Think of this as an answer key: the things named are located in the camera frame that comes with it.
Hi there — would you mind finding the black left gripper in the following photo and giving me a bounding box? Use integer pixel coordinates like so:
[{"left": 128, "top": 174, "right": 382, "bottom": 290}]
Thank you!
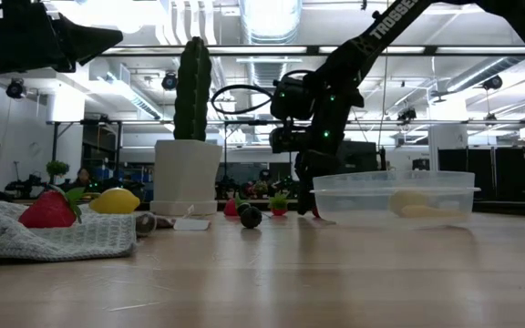
[{"left": 0, "top": 0, "right": 124, "bottom": 78}]

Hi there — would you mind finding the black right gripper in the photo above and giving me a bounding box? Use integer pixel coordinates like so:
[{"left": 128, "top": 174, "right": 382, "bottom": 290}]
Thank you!
[{"left": 294, "top": 90, "right": 366, "bottom": 215}]

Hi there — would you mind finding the red strawberry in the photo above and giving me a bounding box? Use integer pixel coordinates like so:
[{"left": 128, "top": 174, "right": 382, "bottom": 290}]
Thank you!
[
  {"left": 17, "top": 185, "right": 86, "bottom": 229},
  {"left": 267, "top": 190, "right": 291, "bottom": 217},
  {"left": 222, "top": 196, "right": 245, "bottom": 218}
]

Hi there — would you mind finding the yellow lemon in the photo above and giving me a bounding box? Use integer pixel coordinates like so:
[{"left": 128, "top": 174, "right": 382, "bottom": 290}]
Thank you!
[
  {"left": 87, "top": 187, "right": 141, "bottom": 216},
  {"left": 388, "top": 190, "right": 427, "bottom": 218}
]

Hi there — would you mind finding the clear plastic tupperware container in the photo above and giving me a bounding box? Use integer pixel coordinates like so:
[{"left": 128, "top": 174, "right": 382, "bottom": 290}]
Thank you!
[{"left": 311, "top": 170, "right": 481, "bottom": 229}]

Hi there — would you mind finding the black horizontal beam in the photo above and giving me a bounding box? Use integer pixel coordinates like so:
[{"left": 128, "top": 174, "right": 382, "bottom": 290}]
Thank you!
[
  {"left": 100, "top": 44, "right": 525, "bottom": 56},
  {"left": 46, "top": 118, "right": 432, "bottom": 128}
]

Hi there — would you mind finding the green cactus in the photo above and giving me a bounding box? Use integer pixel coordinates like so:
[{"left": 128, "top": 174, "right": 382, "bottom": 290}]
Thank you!
[{"left": 173, "top": 36, "right": 212, "bottom": 142}]

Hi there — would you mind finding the white hexagonal plant pot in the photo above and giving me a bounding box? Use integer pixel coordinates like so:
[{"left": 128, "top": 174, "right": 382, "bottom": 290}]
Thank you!
[{"left": 149, "top": 138, "right": 223, "bottom": 217}]

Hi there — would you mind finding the small green potted plant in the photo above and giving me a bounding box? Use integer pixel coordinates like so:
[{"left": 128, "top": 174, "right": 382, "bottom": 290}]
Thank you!
[{"left": 46, "top": 159, "right": 70, "bottom": 184}]

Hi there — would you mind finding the person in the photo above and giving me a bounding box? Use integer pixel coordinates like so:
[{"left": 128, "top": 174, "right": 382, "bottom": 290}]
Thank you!
[{"left": 73, "top": 167, "right": 94, "bottom": 188}]

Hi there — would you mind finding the grey knitted cloth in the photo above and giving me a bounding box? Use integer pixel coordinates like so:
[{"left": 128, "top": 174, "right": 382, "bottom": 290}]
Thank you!
[{"left": 0, "top": 198, "right": 175, "bottom": 263}]

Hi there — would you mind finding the black partition screen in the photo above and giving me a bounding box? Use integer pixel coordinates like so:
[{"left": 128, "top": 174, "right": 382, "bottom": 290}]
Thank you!
[{"left": 437, "top": 139, "right": 525, "bottom": 201}]

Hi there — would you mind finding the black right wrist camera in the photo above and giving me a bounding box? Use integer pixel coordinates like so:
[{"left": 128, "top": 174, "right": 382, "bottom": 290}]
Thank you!
[{"left": 269, "top": 126, "right": 312, "bottom": 155}]

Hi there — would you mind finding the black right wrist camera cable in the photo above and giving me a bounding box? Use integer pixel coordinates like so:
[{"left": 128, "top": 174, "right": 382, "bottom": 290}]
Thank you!
[{"left": 211, "top": 68, "right": 318, "bottom": 116}]

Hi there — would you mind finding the silver ceiling duct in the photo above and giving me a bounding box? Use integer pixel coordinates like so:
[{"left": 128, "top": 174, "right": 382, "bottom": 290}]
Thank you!
[{"left": 238, "top": 0, "right": 304, "bottom": 46}]

